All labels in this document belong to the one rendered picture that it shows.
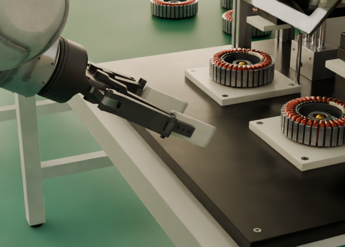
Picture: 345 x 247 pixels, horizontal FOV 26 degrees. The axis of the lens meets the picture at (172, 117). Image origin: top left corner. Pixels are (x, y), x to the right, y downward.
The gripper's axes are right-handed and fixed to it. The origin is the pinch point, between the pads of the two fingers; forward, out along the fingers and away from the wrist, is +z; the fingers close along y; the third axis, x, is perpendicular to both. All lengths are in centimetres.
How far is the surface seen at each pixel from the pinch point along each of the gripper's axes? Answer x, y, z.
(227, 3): 15, -72, 42
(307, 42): 16.2, -25.2, 31.9
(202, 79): 2.4, -25.8, 16.4
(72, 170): -51, -114, 46
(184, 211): -9.6, 7.6, 2.4
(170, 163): -7.2, -3.5, 4.2
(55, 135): -61, -175, 63
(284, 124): 4.7, -0.6, 16.3
